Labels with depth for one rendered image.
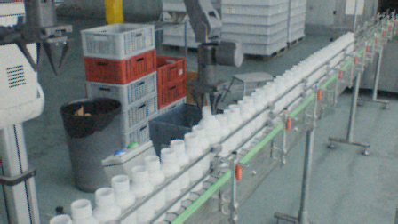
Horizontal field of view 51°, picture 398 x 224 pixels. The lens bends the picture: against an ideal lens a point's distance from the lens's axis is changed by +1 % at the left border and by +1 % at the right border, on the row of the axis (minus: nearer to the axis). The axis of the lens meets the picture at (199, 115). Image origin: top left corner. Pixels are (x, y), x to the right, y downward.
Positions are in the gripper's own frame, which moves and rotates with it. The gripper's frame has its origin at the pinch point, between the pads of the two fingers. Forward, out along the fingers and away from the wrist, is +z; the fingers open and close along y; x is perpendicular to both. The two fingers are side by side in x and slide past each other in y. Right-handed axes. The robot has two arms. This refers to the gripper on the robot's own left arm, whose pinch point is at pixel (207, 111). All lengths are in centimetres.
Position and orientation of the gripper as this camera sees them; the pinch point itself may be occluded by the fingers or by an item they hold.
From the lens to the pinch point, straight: 121.9
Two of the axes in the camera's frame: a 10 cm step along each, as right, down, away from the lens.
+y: -8.7, -1.5, 4.7
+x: -5.0, 2.8, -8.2
